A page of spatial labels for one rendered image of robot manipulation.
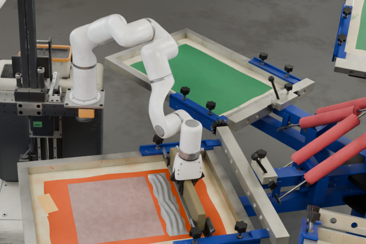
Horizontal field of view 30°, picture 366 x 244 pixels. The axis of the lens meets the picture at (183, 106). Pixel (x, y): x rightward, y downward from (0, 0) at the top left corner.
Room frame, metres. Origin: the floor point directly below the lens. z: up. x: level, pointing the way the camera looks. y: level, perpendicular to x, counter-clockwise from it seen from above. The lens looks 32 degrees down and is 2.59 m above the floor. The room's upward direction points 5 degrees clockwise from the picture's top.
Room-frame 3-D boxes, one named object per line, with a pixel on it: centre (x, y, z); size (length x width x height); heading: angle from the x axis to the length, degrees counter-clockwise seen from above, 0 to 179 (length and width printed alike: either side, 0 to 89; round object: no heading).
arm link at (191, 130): (2.04, -0.01, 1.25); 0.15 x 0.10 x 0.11; 49
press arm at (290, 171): (2.11, -0.38, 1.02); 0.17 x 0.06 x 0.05; 107
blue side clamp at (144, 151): (2.28, 0.01, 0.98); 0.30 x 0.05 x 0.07; 107
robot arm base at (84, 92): (2.40, 0.41, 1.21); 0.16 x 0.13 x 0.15; 6
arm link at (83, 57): (2.40, 0.40, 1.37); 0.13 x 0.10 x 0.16; 139
